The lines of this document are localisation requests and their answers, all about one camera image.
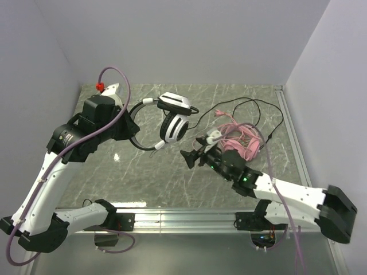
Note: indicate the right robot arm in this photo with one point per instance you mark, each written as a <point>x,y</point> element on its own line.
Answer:
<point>280,203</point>

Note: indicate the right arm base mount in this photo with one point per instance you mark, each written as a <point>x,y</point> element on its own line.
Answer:
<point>264,235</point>

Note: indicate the aluminium front rail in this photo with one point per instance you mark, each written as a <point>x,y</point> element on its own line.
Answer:
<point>183,221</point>

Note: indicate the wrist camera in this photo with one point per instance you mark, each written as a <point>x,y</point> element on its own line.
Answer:
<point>211,137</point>
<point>115,92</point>

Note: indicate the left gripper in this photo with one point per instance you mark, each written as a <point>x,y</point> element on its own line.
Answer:
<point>126,126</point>

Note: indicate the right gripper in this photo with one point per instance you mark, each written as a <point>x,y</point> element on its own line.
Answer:
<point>201,157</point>

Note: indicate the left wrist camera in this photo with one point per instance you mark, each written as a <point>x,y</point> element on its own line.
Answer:
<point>115,92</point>

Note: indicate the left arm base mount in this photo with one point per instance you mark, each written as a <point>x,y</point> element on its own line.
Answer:
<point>113,226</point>

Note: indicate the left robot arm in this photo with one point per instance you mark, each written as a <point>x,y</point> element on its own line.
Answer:
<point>36,223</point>

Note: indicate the white black headphones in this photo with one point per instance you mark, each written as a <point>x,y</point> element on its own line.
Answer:
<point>174,125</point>

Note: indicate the pink headphones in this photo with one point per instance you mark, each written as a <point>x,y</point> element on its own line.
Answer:
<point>248,152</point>

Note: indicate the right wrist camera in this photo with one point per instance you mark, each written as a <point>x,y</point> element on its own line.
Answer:
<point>211,137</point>

